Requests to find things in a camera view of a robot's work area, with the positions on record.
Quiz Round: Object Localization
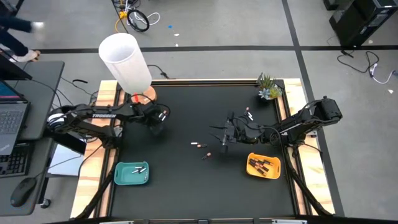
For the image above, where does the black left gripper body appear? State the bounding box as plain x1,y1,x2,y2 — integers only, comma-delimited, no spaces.
141,101,171,128

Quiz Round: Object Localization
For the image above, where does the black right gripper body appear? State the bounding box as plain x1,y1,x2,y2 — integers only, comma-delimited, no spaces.
221,119,249,147

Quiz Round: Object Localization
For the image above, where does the yellow plastic bin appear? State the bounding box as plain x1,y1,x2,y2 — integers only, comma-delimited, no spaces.
246,152,282,180

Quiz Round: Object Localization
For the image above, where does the teal plastic bin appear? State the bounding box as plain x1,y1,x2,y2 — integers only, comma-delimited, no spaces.
113,161,150,186

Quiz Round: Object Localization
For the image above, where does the potted succulent plant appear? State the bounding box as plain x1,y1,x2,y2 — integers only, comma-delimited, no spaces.
256,72,284,101

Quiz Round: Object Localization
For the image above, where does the black table mat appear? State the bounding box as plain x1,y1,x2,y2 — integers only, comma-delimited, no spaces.
110,84,296,218

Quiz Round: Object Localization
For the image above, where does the white shade wooden base lamp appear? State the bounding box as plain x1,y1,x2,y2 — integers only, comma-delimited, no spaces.
98,32,158,105

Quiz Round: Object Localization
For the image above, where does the white paper sheet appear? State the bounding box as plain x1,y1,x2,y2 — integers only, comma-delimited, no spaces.
48,143,87,177

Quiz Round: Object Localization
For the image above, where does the black desk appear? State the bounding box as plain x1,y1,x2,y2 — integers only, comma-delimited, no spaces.
0,60,65,217

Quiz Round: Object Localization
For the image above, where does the black laptop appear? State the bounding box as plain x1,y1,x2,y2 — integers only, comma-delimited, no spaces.
0,79,31,156

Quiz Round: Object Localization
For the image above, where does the black monitor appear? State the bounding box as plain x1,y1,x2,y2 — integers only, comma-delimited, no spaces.
0,54,34,81

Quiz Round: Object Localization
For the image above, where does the black keyboard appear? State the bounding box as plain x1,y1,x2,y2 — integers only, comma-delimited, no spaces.
0,142,31,179

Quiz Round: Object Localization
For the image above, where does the black computer mouse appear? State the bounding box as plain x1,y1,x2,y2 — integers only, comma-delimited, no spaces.
10,177,37,208

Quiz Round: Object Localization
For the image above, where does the person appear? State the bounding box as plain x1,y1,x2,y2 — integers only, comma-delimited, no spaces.
0,17,45,63

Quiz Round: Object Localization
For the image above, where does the black computer tower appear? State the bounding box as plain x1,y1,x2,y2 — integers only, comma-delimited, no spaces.
328,0,398,48

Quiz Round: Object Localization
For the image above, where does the black lamp cable plug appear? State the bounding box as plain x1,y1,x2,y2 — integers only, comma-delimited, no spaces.
146,63,170,80

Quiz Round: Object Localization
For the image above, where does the black aluminium table frame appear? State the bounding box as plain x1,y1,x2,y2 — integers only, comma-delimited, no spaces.
93,78,313,224

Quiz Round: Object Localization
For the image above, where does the black cable coil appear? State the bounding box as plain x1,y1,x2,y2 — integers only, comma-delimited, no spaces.
126,8,150,33

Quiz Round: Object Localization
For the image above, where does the black diagonal frame strut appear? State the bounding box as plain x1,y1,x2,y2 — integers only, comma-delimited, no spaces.
284,149,334,217
74,169,121,220

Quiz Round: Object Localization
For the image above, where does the white floor cable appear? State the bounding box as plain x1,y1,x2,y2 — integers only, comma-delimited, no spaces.
126,11,161,27

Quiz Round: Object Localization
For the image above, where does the yellow floor cable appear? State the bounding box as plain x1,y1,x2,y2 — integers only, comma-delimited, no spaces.
114,11,128,34

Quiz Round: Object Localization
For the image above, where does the black floor cable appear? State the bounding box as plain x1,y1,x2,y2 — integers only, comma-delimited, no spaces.
337,49,381,75

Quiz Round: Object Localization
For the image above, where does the white power cable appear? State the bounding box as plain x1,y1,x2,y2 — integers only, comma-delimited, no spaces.
368,63,398,85

